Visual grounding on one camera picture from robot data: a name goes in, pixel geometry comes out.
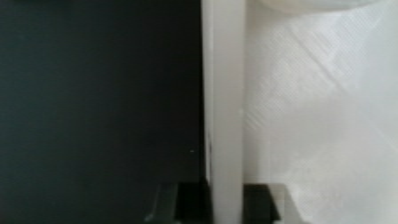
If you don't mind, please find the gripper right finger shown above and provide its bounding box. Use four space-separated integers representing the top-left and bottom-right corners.
244 183 286 224

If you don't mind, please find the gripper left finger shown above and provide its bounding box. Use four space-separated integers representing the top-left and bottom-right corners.
142 182 213 224

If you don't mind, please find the white square table top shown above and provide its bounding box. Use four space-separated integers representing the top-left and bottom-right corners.
201 0 398 224

